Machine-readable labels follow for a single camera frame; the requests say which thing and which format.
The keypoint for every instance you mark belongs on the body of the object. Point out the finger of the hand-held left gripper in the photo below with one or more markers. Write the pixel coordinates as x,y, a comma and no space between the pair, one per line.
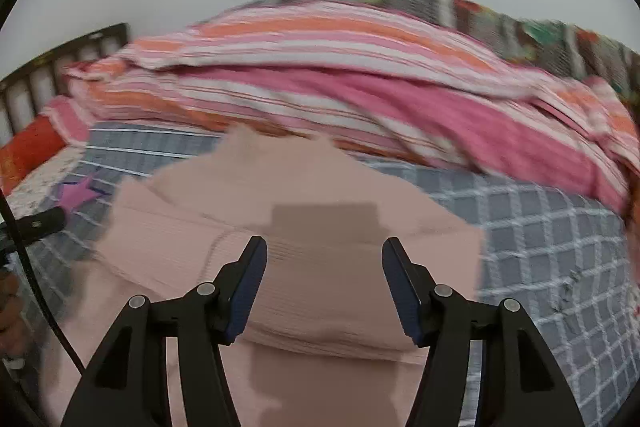
45,222

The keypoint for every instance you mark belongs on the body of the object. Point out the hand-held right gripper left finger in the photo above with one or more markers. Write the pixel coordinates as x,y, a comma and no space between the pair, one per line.
246,287

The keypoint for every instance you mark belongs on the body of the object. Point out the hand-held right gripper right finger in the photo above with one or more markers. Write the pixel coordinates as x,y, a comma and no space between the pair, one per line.
402,289

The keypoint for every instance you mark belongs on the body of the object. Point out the pink ribbed knit sweater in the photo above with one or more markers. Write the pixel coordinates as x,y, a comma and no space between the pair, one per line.
320,287

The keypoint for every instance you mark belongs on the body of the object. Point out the person's left hand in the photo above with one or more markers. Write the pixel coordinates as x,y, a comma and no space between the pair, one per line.
10,312

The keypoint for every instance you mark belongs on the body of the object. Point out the white floral bed sheet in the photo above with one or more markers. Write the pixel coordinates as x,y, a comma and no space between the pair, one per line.
40,189

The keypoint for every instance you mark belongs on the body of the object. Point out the red orange pillow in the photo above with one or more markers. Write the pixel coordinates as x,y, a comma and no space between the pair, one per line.
30,147

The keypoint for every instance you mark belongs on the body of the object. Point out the grey checked star bedsheet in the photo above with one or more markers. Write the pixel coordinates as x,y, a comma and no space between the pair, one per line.
540,247

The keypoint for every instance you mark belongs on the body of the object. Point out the dark wooden bed headboard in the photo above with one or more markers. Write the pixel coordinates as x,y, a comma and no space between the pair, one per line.
65,53

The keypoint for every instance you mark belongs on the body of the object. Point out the pink orange striped quilt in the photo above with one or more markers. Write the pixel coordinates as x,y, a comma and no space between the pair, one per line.
350,97

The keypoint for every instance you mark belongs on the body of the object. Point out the floral patchwork blanket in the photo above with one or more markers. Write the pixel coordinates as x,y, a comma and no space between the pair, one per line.
475,14

